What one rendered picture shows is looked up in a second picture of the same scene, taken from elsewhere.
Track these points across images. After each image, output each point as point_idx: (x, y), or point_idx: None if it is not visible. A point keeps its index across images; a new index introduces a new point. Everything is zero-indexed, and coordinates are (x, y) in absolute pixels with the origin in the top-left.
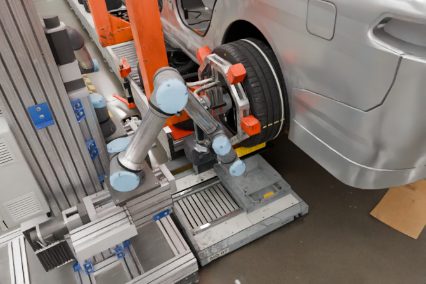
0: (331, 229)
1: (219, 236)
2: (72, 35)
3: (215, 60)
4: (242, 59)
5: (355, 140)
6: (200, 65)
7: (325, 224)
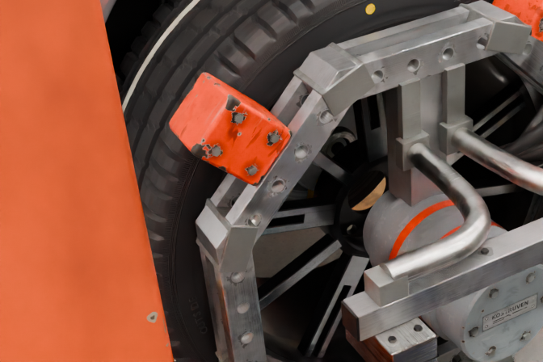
0: (534, 352)
1: None
2: None
3: (406, 42)
4: None
5: None
6: (263, 183)
7: (517, 361)
